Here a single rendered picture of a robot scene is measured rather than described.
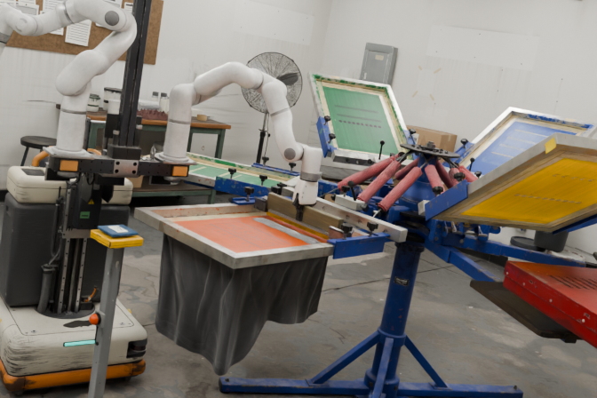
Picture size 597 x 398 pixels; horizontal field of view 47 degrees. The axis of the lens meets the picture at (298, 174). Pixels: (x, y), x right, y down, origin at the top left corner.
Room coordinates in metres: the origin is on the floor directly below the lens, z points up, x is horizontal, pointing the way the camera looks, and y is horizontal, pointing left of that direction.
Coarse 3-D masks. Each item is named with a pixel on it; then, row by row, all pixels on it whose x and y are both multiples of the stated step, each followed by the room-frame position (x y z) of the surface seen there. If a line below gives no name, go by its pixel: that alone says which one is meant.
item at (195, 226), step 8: (256, 216) 2.82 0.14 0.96; (264, 216) 2.85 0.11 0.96; (184, 224) 2.50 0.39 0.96; (192, 224) 2.52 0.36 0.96; (200, 224) 2.54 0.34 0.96; (256, 224) 2.69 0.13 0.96; (264, 224) 2.71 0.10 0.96; (280, 224) 2.76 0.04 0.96; (288, 224) 2.78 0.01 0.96; (200, 232) 2.43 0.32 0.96; (208, 232) 2.45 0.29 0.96; (216, 232) 2.47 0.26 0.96
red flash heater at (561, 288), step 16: (512, 272) 2.17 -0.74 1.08; (528, 272) 2.11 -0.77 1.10; (544, 272) 2.14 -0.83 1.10; (560, 272) 2.18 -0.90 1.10; (576, 272) 2.22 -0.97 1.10; (592, 272) 2.26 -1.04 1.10; (512, 288) 2.16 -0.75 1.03; (528, 288) 2.08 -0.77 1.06; (544, 288) 2.01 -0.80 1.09; (560, 288) 1.99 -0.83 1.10; (576, 288) 2.02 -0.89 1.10; (592, 288) 2.05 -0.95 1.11; (544, 304) 2.00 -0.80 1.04; (560, 304) 1.93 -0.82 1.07; (576, 304) 1.87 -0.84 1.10; (592, 304) 1.88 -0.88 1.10; (560, 320) 1.92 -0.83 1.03; (576, 320) 1.86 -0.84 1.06; (592, 320) 1.80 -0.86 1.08; (592, 336) 1.80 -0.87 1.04
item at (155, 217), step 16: (144, 208) 2.50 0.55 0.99; (160, 208) 2.54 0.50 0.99; (176, 208) 2.58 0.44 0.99; (192, 208) 2.63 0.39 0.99; (208, 208) 2.69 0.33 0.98; (224, 208) 2.76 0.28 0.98; (240, 208) 2.82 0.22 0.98; (160, 224) 2.37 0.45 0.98; (176, 224) 2.36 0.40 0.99; (192, 240) 2.24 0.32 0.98; (208, 240) 2.23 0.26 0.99; (224, 256) 2.12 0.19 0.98; (240, 256) 2.11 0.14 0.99; (256, 256) 2.16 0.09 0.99; (272, 256) 2.21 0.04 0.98; (288, 256) 2.27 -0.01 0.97; (304, 256) 2.33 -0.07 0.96; (320, 256) 2.39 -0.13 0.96
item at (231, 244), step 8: (272, 232) 2.61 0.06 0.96; (280, 232) 2.63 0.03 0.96; (304, 232) 2.70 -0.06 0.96; (216, 240) 2.36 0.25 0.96; (224, 240) 2.38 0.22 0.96; (232, 240) 2.40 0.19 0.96; (288, 240) 2.53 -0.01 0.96; (296, 240) 2.55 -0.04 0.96; (320, 240) 2.62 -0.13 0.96; (232, 248) 2.30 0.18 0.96; (240, 248) 2.32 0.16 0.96; (248, 248) 2.34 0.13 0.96; (264, 248) 2.37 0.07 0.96; (272, 248) 2.39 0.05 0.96
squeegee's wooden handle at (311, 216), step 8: (272, 200) 2.83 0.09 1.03; (280, 200) 2.80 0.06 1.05; (288, 200) 2.77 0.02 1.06; (272, 208) 2.82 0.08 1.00; (280, 208) 2.79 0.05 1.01; (288, 208) 2.76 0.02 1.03; (304, 208) 2.70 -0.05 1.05; (312, 208) 2.69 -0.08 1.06; (304, 216) 2.70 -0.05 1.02; (312, 216) 2.67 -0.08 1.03; (320, 216) 2.64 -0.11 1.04; (328, 216) 2.62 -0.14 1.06; (312, 224) 2.67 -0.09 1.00; (320, 224) 2.64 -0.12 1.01; (328, 224) 2.61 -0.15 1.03; (336, 224) 2.58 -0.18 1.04; (328, 232) 2.61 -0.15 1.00
